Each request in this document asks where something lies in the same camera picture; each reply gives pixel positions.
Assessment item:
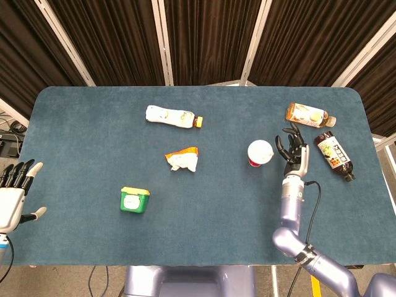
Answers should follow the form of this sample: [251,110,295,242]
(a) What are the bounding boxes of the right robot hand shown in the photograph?
[275,123,310,178]

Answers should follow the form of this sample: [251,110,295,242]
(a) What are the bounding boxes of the dark brown curtain panel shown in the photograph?
[46,0,166,87]
[249,0,396,87]
[345,29,396,137]
[0,0,88,110]
[163,0,264,86]

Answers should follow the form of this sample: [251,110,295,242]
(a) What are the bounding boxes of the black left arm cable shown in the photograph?
[0,235,15,284]

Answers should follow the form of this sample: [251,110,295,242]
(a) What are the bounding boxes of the blue floor cable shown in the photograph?
[88,265,110,297]

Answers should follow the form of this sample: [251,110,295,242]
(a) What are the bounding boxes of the amber tea bottle beige cap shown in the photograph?
[285,102,337,129]

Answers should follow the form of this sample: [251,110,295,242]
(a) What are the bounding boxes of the blue table mat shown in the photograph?
[6,85,396,267]

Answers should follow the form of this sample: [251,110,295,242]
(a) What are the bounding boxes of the dark tea bottle black cap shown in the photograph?
[314,131,356,183]

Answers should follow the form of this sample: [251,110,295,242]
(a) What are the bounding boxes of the black floor equipment with cables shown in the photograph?
[0,113,28,158]

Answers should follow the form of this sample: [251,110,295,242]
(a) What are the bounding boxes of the white label bottle orange cap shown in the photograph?
[145,105,204,129]

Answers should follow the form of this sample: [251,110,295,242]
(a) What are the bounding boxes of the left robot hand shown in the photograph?
[0,159,48,233]

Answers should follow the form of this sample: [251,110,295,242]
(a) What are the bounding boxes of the crumpled orange white snack bag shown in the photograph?
[164,147,199,173]

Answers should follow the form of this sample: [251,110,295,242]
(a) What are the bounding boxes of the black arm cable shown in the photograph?
[0,235,15,284]
[286,181,322,297]

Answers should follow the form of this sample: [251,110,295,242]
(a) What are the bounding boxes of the white partition foot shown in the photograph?
[205,79,257,87]

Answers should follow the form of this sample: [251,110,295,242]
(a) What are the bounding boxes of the green tub yellow lid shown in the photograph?
[119,186,151,214]

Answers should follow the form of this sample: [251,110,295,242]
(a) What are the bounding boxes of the white partition frame post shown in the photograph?
[372,132,396,152]
[33,0,96,87]
[240,0,273,87]
[151,0,174,87]
[330,12,396,87]
[0,98,30,127]

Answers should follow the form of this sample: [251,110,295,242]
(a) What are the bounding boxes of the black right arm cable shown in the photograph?
[286,181,322,297]

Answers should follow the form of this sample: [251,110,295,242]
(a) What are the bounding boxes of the lavender robot torso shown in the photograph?
[123,265,257,297]

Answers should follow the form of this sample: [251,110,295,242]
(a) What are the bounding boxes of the red paper cup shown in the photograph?
[247,139,275,168]

